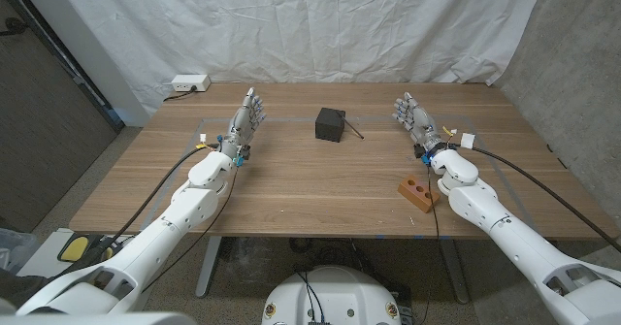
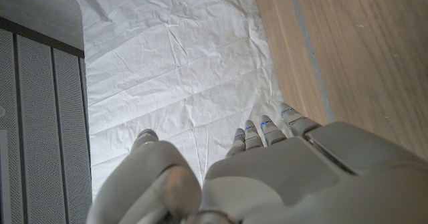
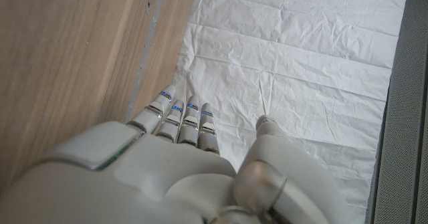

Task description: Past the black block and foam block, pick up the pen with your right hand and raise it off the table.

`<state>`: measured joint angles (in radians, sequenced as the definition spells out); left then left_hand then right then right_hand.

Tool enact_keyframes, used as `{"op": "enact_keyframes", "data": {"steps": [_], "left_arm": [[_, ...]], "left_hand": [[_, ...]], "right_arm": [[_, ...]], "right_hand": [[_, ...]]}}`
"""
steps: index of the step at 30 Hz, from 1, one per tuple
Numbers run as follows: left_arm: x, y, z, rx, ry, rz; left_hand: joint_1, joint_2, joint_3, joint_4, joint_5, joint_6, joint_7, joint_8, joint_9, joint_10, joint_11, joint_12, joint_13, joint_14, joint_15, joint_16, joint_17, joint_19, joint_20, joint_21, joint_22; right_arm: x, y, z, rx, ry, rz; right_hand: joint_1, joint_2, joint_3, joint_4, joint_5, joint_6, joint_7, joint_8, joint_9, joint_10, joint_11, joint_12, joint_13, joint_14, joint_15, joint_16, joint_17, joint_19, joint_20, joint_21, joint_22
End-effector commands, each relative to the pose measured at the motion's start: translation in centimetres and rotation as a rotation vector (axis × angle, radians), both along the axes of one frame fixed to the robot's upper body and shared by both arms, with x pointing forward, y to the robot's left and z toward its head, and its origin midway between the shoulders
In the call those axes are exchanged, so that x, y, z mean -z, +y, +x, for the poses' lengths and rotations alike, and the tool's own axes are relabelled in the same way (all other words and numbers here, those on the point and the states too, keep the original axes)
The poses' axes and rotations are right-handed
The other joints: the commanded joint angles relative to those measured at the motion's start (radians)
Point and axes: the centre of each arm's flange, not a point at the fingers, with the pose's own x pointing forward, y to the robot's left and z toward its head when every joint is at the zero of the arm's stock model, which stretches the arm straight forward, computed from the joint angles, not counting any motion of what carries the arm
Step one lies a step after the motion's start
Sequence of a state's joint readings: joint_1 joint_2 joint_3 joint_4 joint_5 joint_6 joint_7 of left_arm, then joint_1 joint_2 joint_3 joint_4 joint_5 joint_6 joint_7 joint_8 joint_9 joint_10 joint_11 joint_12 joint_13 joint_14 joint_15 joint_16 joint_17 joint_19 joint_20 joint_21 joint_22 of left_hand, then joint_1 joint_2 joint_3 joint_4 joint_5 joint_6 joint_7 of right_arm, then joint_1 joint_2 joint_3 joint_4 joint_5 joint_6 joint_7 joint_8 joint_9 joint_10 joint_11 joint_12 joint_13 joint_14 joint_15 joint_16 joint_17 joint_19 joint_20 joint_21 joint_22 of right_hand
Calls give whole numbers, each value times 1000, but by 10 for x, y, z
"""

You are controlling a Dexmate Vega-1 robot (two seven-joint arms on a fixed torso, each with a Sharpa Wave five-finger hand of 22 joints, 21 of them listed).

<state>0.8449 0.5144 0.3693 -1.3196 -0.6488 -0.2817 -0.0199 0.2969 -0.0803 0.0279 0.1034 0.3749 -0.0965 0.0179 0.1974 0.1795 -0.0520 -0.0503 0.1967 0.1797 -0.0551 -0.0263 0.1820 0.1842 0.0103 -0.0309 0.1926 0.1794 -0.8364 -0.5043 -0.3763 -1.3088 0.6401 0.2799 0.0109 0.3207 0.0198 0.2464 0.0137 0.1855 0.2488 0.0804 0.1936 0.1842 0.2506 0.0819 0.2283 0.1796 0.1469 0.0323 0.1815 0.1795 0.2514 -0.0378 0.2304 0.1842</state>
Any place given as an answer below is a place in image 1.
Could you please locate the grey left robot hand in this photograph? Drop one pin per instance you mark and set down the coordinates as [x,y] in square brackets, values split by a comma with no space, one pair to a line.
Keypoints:
[242,121]

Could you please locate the orange foam block with holes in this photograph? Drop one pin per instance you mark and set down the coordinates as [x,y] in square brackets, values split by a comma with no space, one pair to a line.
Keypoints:
[418,192]

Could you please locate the dark thin pen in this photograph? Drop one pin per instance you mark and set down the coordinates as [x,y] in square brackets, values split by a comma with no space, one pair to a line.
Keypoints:
[352,127]

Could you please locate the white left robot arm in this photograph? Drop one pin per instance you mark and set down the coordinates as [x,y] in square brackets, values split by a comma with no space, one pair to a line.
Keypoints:
[160,233]

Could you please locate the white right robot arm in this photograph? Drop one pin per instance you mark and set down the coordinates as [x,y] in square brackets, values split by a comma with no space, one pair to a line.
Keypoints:
[514,240]

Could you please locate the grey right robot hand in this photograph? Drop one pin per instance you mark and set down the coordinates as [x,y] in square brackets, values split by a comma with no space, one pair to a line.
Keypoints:
[418,120]

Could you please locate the black cube block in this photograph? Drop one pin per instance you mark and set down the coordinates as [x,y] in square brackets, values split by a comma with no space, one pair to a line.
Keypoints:
[330,124]

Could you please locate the grey table leg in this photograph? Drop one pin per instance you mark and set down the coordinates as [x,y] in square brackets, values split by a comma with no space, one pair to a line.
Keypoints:
[455,270]
[207,267]

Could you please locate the yellow and black foot pedal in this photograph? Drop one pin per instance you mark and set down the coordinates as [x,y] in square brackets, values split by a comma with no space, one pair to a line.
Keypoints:
[80,248]

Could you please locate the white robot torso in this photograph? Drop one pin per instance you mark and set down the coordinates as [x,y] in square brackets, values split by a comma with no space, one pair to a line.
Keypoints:
[331,298]

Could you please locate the white fabric backdrop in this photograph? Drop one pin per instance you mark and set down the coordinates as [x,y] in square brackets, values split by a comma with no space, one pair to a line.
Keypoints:
[301,29]

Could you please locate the white power strip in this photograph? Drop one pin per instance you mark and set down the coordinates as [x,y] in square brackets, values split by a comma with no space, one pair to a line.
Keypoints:
[190,82]

